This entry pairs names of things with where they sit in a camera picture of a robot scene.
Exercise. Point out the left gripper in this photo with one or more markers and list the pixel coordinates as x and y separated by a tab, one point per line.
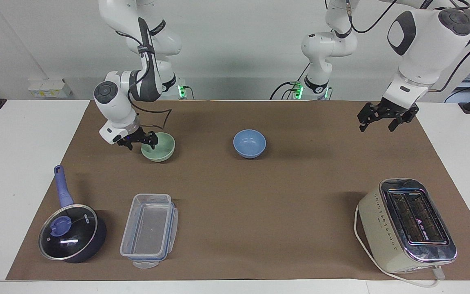
394	111

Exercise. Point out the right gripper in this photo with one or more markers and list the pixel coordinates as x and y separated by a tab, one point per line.
132	135

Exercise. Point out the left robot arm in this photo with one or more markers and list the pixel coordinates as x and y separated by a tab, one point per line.
426	49

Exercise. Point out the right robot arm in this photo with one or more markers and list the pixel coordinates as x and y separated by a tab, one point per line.
114	104

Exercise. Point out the green bowl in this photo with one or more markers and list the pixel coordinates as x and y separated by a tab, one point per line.
163	148

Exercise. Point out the blue bowl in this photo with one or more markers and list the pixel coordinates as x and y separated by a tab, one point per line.
249	143

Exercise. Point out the clear plastic food container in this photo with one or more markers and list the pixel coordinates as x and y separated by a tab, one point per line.
149	230

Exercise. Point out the blue saucepan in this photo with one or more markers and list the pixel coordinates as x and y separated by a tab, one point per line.
64	192

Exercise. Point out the cream toaster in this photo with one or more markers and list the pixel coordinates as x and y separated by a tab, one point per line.
406	224

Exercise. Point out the glass pan lid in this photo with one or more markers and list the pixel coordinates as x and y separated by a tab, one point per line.
68	234

